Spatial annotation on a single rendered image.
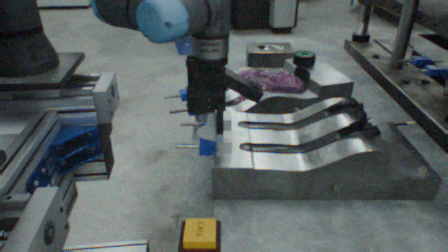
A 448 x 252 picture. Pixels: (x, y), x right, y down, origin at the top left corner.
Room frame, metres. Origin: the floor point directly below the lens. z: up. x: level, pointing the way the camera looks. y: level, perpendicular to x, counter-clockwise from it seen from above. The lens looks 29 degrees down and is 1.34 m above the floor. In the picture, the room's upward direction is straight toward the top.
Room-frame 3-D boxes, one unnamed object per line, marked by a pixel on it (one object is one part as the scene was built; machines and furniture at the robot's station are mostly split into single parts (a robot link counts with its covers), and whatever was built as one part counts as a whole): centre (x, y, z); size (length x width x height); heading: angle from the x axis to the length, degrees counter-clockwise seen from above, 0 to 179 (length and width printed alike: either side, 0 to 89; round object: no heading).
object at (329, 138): (0.76, -0.21, 0.92); 0.35 x 0.16 x 0.09; 90
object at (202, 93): (0.70, 0.03, 1.05); 0.09 x 0.08 x 0.12; 90
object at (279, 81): (1.10, -0.14, 0.90); 0.26 x 0.18 x 0.08; 107
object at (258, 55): (1.55, -0.20, 0.84); 0.20 x 0.15 x 0.07; 90
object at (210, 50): (0.70, 0.03, 1.13); 0.08 x 0.08 x 0.05
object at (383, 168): (0.75, -0.22, 0.87); 0.50 x 0.26 x 0.14; 90
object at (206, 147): (0.70, 0.05, 0.89); 0.13 x 0.05 x 0.05; 90
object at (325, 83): (1.11, -0.14, 0.86); 0.50 x 0.26 x 0.11; 107
